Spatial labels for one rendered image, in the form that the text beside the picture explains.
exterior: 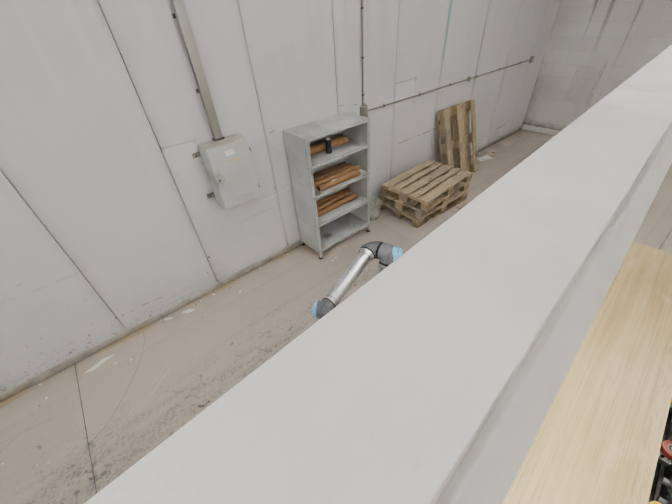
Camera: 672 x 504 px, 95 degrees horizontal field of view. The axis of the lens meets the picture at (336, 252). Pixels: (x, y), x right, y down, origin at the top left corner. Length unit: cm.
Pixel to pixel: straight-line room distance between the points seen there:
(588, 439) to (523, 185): 187
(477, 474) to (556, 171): 21
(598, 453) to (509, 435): 183
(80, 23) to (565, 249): 300
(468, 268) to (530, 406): 11
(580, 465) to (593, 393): 41
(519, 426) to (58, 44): 303
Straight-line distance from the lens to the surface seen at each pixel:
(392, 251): 193
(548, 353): 26
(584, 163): 31
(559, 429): 203
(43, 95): 304
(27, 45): 302
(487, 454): 21
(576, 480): 196
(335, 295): 174
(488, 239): 19
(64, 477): 343
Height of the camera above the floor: 257
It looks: 39 degrees down
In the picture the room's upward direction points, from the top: 5 degrees counter-clockwise
